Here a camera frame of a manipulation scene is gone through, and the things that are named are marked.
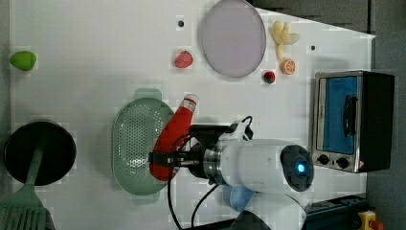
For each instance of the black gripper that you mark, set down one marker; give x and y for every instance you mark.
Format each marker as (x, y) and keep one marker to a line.
(191, 159)

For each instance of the yellow red clamp tool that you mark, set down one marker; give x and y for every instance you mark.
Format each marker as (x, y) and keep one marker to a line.
(369, 221)

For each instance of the blue cup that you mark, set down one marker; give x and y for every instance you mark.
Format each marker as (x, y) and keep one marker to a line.
(237, 198)

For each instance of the green slotted spatula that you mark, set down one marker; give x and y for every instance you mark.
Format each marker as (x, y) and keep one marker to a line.
(23, 210)

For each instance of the black frying pan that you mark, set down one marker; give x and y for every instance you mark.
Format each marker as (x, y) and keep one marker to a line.
(58, 157)

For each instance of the grey round plate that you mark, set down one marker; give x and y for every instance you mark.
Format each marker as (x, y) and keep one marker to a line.
(233, 38)

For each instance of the peeled toy banana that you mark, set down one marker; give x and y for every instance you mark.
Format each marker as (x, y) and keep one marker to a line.
(282, 36)

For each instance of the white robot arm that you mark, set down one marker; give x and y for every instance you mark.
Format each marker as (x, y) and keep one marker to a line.
(279, 173)

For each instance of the small red strawberry toy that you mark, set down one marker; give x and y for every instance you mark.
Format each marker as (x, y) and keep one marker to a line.
(269, 77)

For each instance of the orange slice toy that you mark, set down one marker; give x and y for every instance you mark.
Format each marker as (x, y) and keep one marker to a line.
(288, 67)

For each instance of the large pink strawberry toy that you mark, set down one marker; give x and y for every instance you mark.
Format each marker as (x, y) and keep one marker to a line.
(184, 60)

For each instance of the silver toaster oven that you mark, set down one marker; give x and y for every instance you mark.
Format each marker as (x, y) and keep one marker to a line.
(353, 121)

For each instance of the red ketchup bottle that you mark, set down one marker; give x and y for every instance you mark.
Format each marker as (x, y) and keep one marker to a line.
(173, 135)

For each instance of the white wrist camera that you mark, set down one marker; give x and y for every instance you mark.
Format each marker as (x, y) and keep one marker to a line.
(238, 130)

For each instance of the green plastic strainer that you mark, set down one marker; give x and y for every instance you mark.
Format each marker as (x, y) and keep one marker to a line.
(135, 131)

